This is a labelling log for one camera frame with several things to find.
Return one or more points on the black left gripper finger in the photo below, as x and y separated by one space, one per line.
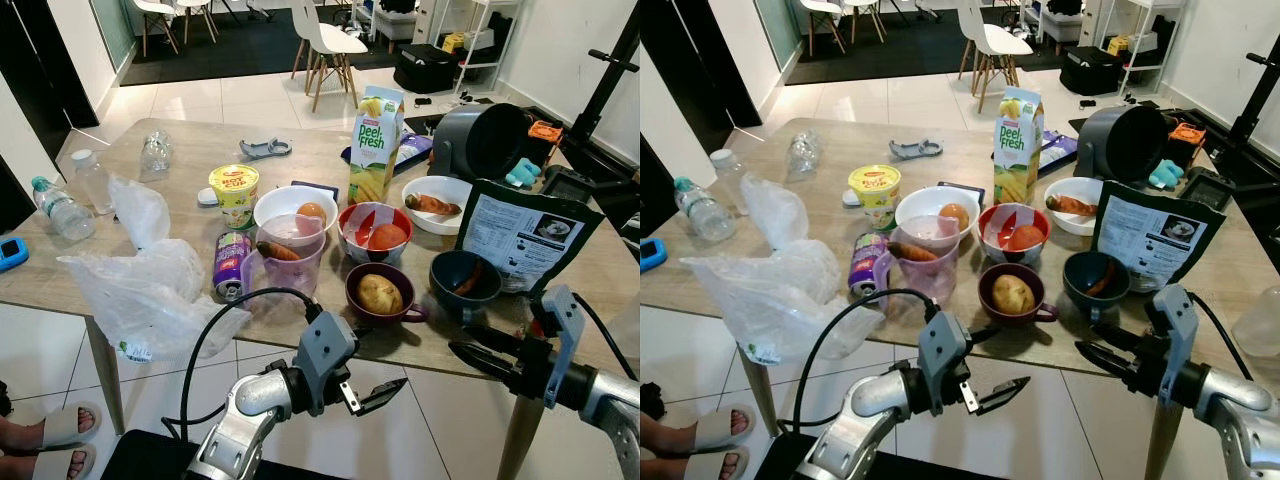
984 336
382 394
1004 394
375 336

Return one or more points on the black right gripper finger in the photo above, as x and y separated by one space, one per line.
1108 361
500 338
485 362
1128 338

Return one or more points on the red-brown sausage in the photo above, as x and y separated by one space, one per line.
1100 280
468 282

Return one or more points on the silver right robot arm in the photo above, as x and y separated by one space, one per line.
610 400
1235 400

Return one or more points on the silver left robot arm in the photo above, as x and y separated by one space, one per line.
870 405
245 410

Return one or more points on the yellow potato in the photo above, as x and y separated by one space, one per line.
1013 295
380 294

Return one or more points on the clear pink measuring jug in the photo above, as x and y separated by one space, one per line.
935 275
300 270

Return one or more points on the red tomato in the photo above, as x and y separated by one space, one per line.
388 237
1025 238

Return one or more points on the black pouch with white label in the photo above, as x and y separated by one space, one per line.
1150 235
520 235

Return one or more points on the orange carrot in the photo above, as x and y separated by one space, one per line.
912 252
278 251

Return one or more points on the red patterned bowl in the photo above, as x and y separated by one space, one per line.
990 225
348 225

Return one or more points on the white ceramic bowl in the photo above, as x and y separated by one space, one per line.
920 208
280 205
1060 222
420 222

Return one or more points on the round orange fruit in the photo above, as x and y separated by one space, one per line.
312 213
953 215

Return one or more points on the purple drink can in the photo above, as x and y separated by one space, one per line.
866 265
232 265

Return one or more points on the small teal toy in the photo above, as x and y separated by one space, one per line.
522 175
1165 176

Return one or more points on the blue digital timer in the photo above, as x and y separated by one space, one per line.
12 255
652 255

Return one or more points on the black rectangular tray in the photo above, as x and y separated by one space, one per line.
1210 190
570 185

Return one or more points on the yellow instant noodle cup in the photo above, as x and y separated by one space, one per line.
875 200
235 200

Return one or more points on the person foot in beige sandal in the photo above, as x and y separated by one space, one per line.
55 425
50 465
705 428
700 467

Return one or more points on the orange juice carton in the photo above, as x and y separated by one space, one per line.
375 150
1018 150

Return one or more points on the blue snack packet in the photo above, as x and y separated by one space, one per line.
1058 150
415 150

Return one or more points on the grey handheld tool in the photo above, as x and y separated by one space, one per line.
262 150
910 150

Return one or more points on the black floor mat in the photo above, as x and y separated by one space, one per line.
135 455
790 460

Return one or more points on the clear plastic bag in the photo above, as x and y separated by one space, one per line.
780 295
150 290

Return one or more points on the small orange packet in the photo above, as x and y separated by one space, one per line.
545 132
1187 134

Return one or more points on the light wooden dining table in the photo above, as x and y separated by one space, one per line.
850 150
190 160

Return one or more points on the clear bottle blue cap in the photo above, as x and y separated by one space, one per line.
708 212
65 212

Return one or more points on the crumpled clear plastic bottle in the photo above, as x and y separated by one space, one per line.
156 152
802 152

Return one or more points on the black bag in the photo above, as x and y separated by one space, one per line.
1090 72
425 70

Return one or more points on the clear bottle white cap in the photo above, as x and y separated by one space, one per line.
730 178
92 180

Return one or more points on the black carpet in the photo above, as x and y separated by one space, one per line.
900 55
250 55

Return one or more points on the white chair wooden legs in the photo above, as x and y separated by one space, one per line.
995 40
330 40
822 8
155 8

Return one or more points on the black metal stand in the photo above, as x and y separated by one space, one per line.
1262 60
612 60

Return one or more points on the white shelving unit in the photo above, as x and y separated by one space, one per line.
1092 20
428 20

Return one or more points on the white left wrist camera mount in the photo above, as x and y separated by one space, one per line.
942 350
325 350

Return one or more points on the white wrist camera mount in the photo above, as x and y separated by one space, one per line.
942 350
1178 320
565 320
325 350

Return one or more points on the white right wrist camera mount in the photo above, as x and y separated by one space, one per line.
1178 320
565 320

